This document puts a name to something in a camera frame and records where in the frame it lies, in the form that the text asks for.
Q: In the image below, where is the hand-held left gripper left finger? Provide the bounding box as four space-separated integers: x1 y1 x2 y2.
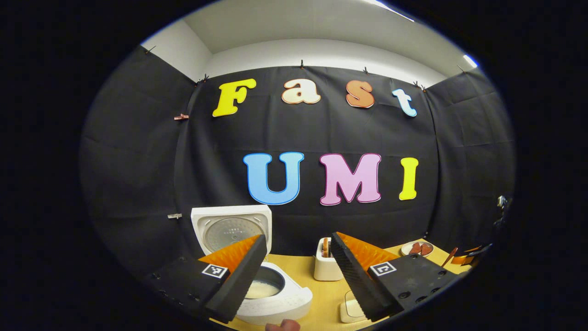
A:
142 234 268 324

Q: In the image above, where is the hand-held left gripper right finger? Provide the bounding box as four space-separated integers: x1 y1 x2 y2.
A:
331 232 460 322

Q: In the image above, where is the clear container of rice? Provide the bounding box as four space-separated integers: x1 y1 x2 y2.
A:
339 290 368 324

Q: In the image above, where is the white rice cooker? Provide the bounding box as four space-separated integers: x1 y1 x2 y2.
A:
191 205 313 326

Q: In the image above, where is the white toaster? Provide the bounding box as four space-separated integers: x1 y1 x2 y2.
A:
314 238 343 282

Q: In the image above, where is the round white plate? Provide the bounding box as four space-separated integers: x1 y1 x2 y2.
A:
401 240 435 257

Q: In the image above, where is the black backdrop cloth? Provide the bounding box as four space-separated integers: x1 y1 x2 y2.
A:
79 45 516 276

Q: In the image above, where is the long ceiling light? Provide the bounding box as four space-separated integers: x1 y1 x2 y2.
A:
365 0 415 22

